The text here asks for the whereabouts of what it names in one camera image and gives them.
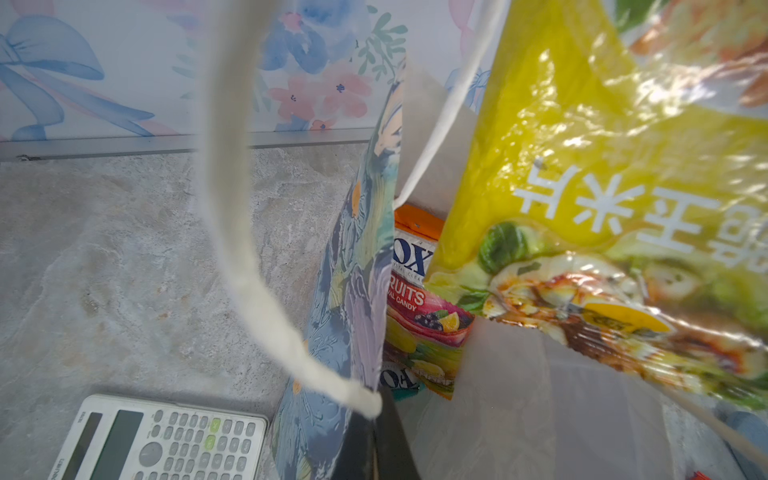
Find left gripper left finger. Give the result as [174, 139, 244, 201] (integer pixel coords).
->
[331, 413, 375, 480]

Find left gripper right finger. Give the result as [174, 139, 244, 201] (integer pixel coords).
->
[374, 387, 421, 480]

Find mint Fox's candy bag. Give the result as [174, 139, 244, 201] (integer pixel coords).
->
[379, 361, 425, 402]

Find orange Fox's candy bag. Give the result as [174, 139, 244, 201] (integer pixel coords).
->
[383, 205, 475, 400]

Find floral paper gift bag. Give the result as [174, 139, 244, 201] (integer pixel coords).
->
[197, 1, 673, 479]

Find yellow chips bag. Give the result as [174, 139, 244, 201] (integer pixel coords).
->
[425, 1, 767, 410]

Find red sauce packet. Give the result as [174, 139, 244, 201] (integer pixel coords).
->
[689, 471, 711, 480]

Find white calculator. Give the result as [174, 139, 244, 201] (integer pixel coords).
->
[48, 394, 268, 480]

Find blue oblong case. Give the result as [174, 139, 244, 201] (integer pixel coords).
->
[725, 411, 767, 480]

